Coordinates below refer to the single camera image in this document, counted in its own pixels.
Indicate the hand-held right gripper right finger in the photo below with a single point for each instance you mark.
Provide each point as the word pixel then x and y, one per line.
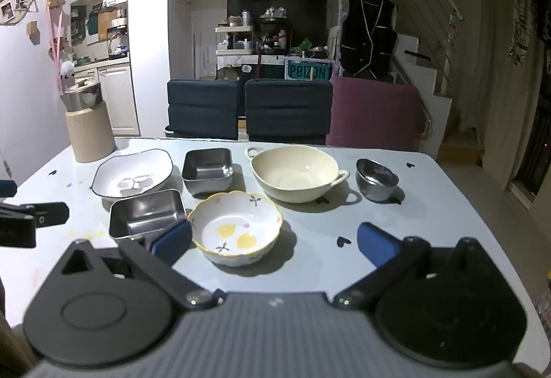
pixel 376 244

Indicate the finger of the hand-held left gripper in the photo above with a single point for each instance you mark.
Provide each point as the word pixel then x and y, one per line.
pixel 43 214
pixel 6 189

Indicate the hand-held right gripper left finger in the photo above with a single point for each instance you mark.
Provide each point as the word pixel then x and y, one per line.
pixel 172 240

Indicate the round steel bowl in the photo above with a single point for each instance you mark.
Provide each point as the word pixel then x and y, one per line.
pixel 376 180

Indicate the white plate with dark rim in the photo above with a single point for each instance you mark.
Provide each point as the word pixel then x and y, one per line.
pixel 129 171

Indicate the rectangular steel container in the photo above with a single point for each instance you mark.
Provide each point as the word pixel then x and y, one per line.
pixel 142 210

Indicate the lemon print scalloped bowl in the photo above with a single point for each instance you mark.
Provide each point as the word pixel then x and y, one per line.
pixel 232 227

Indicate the square steel container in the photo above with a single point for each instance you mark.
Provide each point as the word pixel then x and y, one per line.
pixel 206 165

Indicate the cardboard box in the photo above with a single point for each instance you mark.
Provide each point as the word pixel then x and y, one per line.
pixel 460 149

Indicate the white fluffy ball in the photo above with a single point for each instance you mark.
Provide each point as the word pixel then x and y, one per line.
pixel 67 68

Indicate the dark blue chair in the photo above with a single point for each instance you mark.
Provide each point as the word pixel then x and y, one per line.
pixel 286 111
pixel 202 106

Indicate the white lower kitchen cabinet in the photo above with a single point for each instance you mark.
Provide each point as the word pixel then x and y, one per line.
pixel 116 98

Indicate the pink ribbon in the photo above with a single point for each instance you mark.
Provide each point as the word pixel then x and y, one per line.
pixel 55 42

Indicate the white staircase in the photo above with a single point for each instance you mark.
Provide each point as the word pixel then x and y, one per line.
pixel 419 68

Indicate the teal sign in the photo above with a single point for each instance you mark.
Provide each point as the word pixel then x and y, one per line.
pixel 308 71

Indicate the teal hanging bag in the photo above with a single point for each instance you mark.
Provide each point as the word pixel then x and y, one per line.
pixel 93 22

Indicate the white shelf cart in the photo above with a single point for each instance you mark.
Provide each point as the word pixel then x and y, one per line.
pixel 234 44

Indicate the black vest with white trim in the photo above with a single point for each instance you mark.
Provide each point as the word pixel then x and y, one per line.
pixel 368 33

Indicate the black storage rack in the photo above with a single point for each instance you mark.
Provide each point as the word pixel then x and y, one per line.
pixel 275 37

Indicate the patterned hanging cloth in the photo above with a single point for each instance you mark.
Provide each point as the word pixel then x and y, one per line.
pixel 523 16

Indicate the wooden wall block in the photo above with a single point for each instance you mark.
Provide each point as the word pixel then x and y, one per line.
pixel 33 32
pixel 53 2

